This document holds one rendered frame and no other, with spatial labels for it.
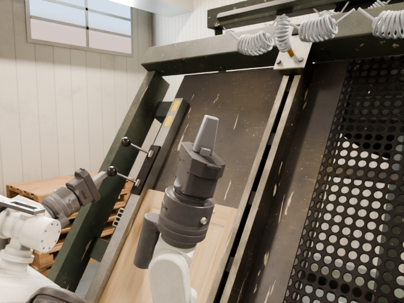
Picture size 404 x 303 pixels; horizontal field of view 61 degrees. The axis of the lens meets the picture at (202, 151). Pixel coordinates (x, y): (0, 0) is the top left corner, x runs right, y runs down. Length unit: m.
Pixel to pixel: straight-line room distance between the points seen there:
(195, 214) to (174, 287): 0.13
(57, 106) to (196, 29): 2.11
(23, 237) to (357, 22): 1.00
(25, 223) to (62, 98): 4.00
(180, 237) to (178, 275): 0.06
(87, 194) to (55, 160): 3.56
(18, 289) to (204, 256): 0.53
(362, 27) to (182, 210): 0.77
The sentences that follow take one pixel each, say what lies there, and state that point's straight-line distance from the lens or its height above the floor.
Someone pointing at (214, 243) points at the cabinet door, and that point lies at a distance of 1.04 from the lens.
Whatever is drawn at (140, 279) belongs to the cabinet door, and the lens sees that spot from 1.19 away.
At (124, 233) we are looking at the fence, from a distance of 1.27.
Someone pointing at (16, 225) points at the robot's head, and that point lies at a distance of 0.79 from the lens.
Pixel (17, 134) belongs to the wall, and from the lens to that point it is 4.49.
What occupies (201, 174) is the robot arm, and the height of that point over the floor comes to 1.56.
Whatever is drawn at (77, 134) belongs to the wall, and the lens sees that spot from 4.82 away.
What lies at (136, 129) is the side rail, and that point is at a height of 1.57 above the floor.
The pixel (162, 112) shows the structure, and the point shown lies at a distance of 1.56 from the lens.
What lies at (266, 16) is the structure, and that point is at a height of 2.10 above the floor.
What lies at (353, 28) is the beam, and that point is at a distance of 1.13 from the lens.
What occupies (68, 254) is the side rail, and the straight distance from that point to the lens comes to 1.46.
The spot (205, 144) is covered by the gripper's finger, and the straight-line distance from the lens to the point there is 0.56.
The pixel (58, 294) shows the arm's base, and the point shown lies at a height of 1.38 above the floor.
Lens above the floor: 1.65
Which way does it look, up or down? 7 degrees down
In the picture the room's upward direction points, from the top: straight up
